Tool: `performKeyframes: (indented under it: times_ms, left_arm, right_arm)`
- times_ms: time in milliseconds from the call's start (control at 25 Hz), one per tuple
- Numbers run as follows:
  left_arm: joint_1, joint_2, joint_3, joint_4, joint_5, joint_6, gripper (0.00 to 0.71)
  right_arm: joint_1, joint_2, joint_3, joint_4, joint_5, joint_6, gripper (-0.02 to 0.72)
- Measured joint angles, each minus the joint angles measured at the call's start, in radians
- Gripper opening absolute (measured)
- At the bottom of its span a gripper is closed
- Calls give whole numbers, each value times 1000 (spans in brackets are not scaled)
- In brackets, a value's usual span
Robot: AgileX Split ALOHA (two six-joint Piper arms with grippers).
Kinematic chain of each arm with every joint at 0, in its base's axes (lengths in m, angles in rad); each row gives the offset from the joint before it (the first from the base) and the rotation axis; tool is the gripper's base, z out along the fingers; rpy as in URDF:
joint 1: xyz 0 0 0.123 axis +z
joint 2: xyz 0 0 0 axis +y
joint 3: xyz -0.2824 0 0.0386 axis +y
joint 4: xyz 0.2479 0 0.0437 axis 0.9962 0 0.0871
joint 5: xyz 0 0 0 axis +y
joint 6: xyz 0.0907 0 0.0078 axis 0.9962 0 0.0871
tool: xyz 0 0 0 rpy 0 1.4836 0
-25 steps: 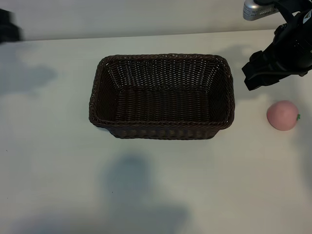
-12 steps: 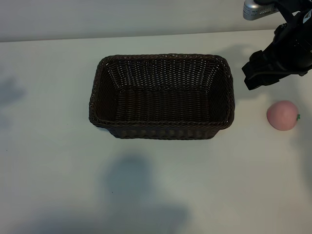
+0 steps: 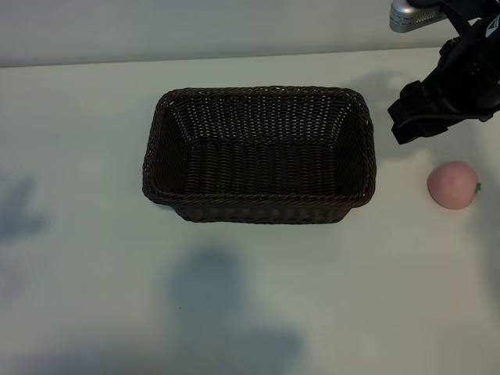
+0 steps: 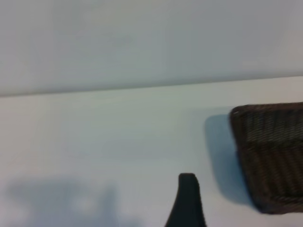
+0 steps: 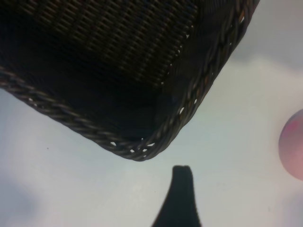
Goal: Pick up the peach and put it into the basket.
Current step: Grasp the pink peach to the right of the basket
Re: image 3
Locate pink peach with green leaf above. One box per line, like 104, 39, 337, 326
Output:
426, 159, 482, 211

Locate dark brown wicker basket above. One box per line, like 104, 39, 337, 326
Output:
141, 85, 377, 225

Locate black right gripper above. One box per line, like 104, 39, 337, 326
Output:
387, 30, 500, 146

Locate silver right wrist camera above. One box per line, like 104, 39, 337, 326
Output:
388, 0, 448, 34

